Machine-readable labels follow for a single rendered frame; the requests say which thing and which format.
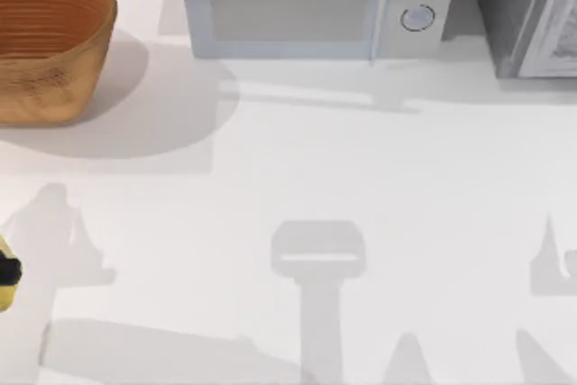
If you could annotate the brown wicker basket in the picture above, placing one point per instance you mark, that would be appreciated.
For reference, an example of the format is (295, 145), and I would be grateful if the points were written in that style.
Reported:
(54, 47)

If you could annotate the yellow bread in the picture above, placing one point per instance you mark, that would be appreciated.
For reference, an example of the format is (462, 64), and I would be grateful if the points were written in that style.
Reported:
(5, 296)

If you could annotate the round microwave knob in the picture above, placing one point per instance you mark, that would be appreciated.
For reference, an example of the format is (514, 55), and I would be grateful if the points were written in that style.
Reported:
(418, 18)

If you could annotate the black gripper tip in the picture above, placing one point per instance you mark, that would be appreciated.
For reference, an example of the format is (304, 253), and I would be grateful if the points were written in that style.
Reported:
(10, 268)

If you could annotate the pale microwave oven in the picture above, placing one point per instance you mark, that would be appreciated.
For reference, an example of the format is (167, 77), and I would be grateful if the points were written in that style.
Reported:
(311, 2)

